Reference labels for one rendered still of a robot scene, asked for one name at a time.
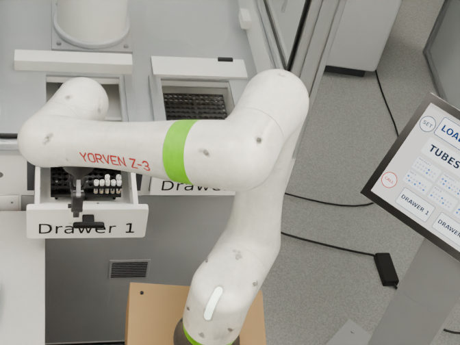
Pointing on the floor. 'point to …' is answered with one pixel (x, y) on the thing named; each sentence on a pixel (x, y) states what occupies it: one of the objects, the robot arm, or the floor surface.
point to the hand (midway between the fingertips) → (75, 212)
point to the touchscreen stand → (414, 304)
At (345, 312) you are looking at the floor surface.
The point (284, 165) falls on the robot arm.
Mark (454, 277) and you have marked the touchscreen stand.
